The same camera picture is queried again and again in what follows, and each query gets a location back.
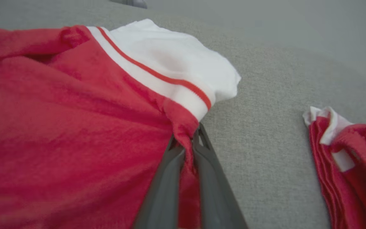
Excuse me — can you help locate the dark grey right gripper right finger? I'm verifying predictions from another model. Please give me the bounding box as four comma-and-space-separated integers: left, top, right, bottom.
192, 123, 249, 229

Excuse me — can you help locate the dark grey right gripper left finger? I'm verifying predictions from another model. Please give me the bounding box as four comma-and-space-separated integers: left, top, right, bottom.
132, 135, 186, 229

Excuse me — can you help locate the red jersey with white sleeves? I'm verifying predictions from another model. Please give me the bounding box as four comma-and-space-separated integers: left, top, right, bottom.
0, 18, 241, 229

